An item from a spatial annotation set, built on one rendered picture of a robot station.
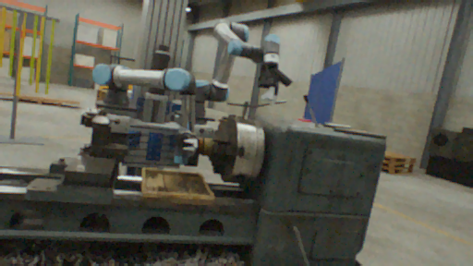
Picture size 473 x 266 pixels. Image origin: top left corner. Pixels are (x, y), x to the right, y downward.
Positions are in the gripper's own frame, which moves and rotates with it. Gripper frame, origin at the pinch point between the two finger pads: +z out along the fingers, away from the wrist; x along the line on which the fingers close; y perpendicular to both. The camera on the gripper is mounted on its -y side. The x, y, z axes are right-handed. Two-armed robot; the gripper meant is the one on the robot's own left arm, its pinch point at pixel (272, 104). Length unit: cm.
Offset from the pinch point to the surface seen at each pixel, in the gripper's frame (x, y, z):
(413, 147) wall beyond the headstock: -666, -809, -174
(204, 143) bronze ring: -6.3, 30.1, 21.9
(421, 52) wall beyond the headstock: -602, -798, -488
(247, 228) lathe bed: -7, 7, 58
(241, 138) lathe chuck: 5.1, 16.4, 19.5
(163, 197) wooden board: 0, 46, 47
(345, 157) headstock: 11.0, -32.5, 23.2
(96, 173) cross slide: 4, 72, 40
